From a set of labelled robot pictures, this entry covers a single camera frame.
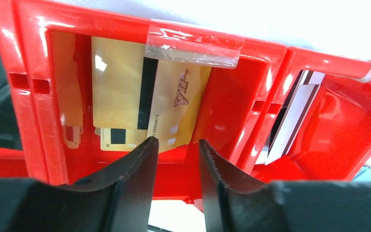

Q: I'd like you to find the clear tape strip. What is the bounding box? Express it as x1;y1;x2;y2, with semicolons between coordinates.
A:
144;23;245;69

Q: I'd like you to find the silver mirrored card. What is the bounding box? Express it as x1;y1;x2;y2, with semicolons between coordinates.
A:
265;70;325;165

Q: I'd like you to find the gold VIP card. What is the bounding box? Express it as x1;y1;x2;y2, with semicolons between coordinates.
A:
147;60;212;152

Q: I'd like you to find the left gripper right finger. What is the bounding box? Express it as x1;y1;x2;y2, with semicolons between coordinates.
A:
199;140;371;232

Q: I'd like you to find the gold cards stack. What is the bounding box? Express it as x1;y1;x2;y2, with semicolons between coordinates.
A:
91;37;157;151

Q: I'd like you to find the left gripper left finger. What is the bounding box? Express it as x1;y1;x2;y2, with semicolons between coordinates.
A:
0;137;158;232

